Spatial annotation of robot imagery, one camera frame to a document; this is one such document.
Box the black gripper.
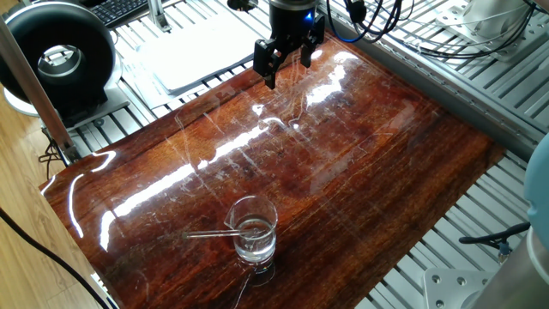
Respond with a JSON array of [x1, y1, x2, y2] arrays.
[[252, 0, 326, 90]]

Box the clear glass beaker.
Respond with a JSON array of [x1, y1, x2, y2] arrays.
[[223, 195, 279, 270]]

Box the clear glass stirring rod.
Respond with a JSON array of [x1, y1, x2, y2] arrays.
[[181, 228, 262, 240]]

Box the white paper stack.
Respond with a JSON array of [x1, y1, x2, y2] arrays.
[[122, 16, 269, 108]]

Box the wood-grain table mat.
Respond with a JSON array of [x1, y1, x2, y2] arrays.
[[39, 32, 506, 309]]

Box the black keyboard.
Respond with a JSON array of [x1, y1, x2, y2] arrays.
[[87, 0, 172, 29]]

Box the aluminium mounting plate with holes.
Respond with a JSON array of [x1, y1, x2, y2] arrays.
[[435, 6, 549, 62]]

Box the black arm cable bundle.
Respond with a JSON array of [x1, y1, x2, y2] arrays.
[[325, 0, 411, 44]]

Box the short aluminium post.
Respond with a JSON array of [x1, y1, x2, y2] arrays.
[[147, 0, 172, 33]]

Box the black table cables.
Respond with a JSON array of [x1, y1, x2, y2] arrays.
[[377, 2, 540, 60]]

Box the grey aluminium rail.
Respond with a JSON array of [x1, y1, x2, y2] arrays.
[[317, 8, 549, 162]]

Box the white round pedestal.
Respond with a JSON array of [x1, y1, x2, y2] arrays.
[[462, 0, 536, 40]]

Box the aluminium frame post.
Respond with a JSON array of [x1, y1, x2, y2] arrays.
[[0, 16, 81, 163]]

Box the tangled black cable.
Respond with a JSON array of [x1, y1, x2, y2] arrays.
[[37, 139, 72, 169]]

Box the black ring-shaped device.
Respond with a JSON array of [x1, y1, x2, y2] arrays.
[[0, 2, 117, 125]]

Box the black cable blue plug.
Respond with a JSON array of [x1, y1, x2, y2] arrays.
[[458, 221, 532, 264]]

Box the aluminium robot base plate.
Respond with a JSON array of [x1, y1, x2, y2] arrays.
[[423, 268, 494, 309]]

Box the black floor cable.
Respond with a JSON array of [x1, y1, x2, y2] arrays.
[[0, 208, 113, 309]]

